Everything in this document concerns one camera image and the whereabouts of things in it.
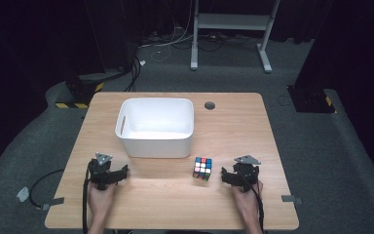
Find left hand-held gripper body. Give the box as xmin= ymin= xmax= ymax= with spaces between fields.
xmin=87 ymin=152 xmax=115 ymax=191

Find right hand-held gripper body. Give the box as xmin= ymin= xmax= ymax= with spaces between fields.
xmin=232 ymin=154 xmax=262 ymax=193

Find multicoloured puzzle cube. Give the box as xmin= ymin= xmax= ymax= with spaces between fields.
xmin=192 ymin=156 xmax=213 ymax=182

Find white plastic bin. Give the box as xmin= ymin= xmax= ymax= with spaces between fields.
xmin=114 ymin=97 xmax=196 ymax=160

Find person's right hand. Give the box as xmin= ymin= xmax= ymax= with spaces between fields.
xmin=231 ymin=180 xmax=265 ymax=218

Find person's left hand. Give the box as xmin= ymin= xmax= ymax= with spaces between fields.
xmin=87 ymin=180 xmax=119 ymax=216

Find grey tape strip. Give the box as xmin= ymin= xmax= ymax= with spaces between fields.
xmin=280 ymin=194 xmax=304 ymax=206
xmin=40 ymin=197 xmax=65 ymax=211

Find black stand base yellow stripes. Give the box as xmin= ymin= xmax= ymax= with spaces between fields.
xmin=55 ymin=75 xmax=105 ymax=110
xmin=286 ymin=85 xmax=337 ymax=114

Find dark curtain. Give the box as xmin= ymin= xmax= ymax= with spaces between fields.
xmin=292 ymin=0 xmax=374 ymax=196
xmin=0 ymin=0 xmax=138 ymax=183

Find white metal stand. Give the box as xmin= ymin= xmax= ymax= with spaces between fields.
xmin=190 ymin=0 xmax=281 ymax=74

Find left hand-held gripper black cable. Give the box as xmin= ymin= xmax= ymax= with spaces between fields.
xmin=82 ymin=161 xmax=92 ymax=234

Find hand-held gripper black cable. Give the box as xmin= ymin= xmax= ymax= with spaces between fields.
xmin=243 ymin=176 xmax=267 ymax=234
xmin=82 ymin=161 xmax=92 ymax=234

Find right hand-held gripper black cable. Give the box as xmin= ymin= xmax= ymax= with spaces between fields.
xmin=243 ymin=176 xmax=267 ymax=234

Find black floor cable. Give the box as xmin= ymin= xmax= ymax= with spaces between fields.
xmin=28 ymin=168 xmax=66 ymax=209

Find black cable bundle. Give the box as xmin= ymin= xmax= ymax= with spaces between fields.
xmin=124 ymin=56 xmax=142 ymax=93

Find thin white cable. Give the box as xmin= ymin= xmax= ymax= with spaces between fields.
xmin=137 ymin=19 xmax=196 ymax=63

